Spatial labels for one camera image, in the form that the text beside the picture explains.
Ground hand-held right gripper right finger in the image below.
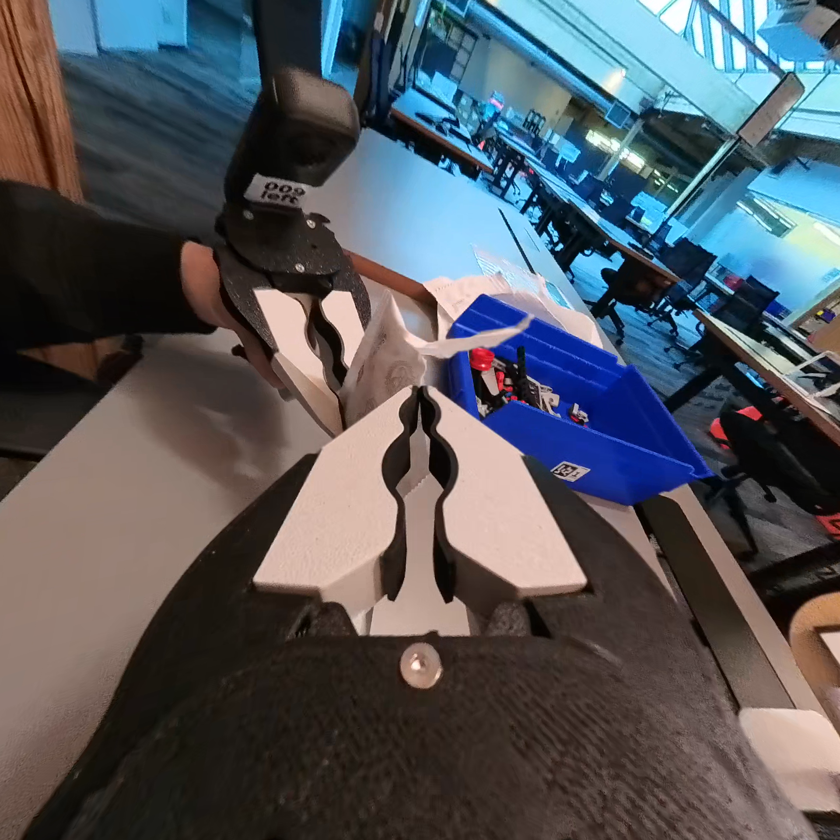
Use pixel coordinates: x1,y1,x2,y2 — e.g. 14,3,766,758
421,386,588,618

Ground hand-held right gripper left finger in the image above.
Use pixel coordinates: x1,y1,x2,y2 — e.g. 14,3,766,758
252,386,421,636

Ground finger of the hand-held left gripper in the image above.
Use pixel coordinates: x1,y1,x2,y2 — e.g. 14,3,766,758
308,290,368,395
251,287,345,439

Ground white paper packet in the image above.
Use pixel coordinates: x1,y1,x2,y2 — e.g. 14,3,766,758
341,289,536,500

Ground blue plastic bin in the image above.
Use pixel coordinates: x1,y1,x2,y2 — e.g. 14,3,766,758
448,293,715,506

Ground person's left forearm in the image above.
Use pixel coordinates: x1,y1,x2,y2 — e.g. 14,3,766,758
0,180,217,358

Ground grey desk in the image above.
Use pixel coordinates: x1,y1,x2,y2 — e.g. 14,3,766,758
0,128,840,840

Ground long office desk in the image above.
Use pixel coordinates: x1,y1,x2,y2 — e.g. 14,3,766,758
525,164,677,283

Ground person's left hand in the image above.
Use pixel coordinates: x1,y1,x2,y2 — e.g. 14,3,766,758
180,239,291,399

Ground crumpled white paper bags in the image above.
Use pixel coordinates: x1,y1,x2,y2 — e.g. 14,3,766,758
423,246,578,329

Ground pile of toy bricks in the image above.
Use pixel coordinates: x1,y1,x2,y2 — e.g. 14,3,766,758
467,346,592,427

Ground black mesh chair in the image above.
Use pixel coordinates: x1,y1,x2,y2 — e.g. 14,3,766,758
0,374,112,460

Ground black office chair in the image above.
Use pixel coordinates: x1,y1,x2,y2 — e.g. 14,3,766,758
591,236,716,342

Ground white instruction booklet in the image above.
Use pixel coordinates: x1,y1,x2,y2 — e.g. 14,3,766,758
738,707,840,815

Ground ceiling projector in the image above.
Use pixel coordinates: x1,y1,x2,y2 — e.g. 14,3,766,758
758,0,840,63

